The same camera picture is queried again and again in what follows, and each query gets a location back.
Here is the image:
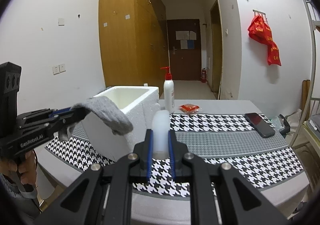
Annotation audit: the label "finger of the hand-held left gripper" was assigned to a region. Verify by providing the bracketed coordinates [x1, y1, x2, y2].
[16, 107, 74, 123]
[19, 107, 90, 132]

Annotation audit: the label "white foam box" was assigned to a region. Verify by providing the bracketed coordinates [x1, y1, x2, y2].
[82, 86, 160, 163]

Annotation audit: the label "person's left forearm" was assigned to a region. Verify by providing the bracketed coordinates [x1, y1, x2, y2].
[0, 174, 40, 218]

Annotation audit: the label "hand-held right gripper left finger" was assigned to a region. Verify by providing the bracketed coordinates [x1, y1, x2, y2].
[32, 129, 153, 225]

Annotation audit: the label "dark brown entrance door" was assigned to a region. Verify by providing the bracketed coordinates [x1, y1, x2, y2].
[167, 19, 202, 81]

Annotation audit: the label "white pump bottle red cap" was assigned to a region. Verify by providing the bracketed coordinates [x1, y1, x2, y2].
[160, 67, 175, 113]

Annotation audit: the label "wooden wardrobe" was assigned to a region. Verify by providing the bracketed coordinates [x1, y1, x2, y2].
[99, 0, 167, 99]

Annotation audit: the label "wooden boards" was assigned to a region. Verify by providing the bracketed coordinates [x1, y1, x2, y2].
[301, 79, 312, 113]

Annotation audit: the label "person's left hand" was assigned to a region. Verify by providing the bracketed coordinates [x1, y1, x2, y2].
[0, 151, 38, 192]

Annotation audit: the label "white sock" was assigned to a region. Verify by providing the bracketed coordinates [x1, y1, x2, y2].
[152, 110, 170, 159]

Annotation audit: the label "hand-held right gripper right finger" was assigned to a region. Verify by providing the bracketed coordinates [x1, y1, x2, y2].
[168, 130, 290, 225]

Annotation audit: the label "metal bunk bed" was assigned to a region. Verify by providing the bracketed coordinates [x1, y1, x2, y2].
[290, 0, 320, 155]

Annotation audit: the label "black smartphone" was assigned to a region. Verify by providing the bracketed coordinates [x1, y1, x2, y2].
[244, 112, 275, 138]

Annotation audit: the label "red shopping bag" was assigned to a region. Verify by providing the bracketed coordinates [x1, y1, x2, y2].
[248, 15, 272, 44]
[266, 40, 282, 66]

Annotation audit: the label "grey sock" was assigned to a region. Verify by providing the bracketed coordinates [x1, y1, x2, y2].
[59, 97, 133, 142]

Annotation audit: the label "black chair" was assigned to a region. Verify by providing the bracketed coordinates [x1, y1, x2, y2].
[277, 114, 290, 135]

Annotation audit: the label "red snack packet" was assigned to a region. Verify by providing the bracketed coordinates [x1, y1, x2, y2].
[178, 103, 202, 113]

